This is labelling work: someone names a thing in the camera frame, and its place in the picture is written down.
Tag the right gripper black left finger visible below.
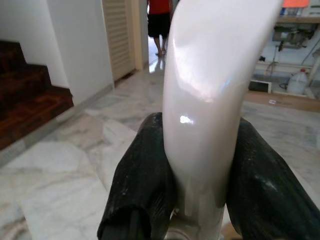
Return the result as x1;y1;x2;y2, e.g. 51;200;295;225
96;111;180;240

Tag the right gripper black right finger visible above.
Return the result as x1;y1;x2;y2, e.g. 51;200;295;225
225;116;320;240

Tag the flat brown cardboard sheet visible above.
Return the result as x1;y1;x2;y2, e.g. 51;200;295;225
243;91;320;112

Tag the black and white box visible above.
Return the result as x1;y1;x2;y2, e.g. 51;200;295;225
247;79;273;94

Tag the white plastic jug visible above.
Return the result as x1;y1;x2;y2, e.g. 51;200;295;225
287;68;309;95

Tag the dark brown wooden staircase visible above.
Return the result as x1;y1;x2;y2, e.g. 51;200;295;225
0;39;75;151

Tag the beige louvered door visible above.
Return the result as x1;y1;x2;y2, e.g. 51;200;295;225
102;0;137;82

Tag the person in red shirt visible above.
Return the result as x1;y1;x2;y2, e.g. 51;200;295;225
147;0;173;56

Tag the cluttered wooden shelf unit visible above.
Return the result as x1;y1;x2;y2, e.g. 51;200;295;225
254;0;320;96

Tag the orange box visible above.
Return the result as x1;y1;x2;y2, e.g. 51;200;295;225
281;0;311;9

